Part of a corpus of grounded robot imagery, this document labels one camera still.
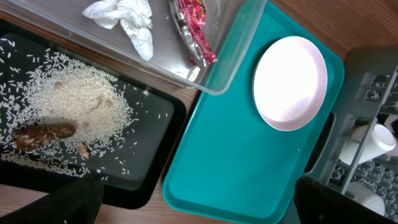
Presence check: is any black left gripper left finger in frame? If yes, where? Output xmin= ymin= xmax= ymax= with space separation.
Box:
xmin=1 ymin=174 xmax=104 ymax=224

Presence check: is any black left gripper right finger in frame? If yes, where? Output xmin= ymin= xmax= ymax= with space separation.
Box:
xmin=294 ymin=177 xmax=396 ymax=224

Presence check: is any white bowl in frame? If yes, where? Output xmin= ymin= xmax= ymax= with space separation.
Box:
xmin=347 ymin=182 xmax=386 ymax=216

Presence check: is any brown food scrap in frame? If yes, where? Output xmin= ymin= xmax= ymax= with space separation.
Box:
xmin=12 ymin=123 xmax=76 ymax=151

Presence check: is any cream paper cup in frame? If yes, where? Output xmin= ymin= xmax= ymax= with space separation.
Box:
xmin=339 ymin=124 xmax=396 ymax=165

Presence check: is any rice pile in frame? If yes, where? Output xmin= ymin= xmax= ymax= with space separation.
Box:
xmin=1 ymin=37 xmax=144 ymax=177

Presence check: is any white plate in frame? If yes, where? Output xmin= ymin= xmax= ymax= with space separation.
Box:
xmin=252 ymin=36 xmax=328 ymax=131

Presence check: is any white tissue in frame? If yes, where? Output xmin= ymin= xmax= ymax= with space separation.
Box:
xmin=82 ymin=0 xmax=154 ymax=61

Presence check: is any red snack wrapper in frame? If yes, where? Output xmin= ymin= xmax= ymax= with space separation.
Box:
xmin=169 ymin=0 xmax=217 ymax=68

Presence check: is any small pink bowl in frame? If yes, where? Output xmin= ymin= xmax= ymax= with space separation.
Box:
xmin=384 ymin=115 xmax=397 ymax=157

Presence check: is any black tray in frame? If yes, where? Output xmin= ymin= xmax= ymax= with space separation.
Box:
xmin=1 ymin=19 xmax=187 ymax=209

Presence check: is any teal tray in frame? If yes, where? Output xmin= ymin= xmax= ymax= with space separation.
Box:
xmin=162 ymin=2 xmax=345 ymax=223

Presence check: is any grey dish rack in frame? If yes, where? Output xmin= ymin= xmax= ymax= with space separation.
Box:
xmin=279 ymin=46 xmax=398 ymax=224

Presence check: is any clear plastic bin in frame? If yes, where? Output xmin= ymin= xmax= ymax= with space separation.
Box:
xmin=1 ymin=0 xmax=266 ymax=95

